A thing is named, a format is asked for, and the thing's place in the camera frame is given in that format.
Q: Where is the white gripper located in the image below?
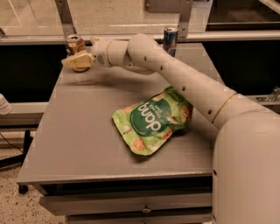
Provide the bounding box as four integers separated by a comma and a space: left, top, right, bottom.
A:
61, 37, 111, 69

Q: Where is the orange soda can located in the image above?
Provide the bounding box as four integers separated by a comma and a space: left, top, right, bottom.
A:
64, 34, 90, 74

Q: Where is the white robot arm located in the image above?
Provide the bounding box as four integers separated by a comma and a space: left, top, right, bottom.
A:
62, 34, 280, 224

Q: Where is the blue silver energy drink can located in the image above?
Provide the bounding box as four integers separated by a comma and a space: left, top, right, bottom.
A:
163, 26, 179, 57

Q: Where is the green chips bag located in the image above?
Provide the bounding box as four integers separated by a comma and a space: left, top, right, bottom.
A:
112, 86, 193, 156

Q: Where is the white object at left edge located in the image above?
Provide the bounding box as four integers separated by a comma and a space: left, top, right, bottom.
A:
0, 94, 12, 115

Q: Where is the grey cabinet with drawers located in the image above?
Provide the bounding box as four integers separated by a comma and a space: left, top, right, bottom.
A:
16, 43, 226, 224

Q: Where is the metal railing frame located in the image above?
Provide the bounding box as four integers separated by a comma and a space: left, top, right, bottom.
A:
0, 0, 280, 45

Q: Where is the black stand with cable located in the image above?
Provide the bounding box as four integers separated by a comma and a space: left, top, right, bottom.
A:
0, 129, 34, 195

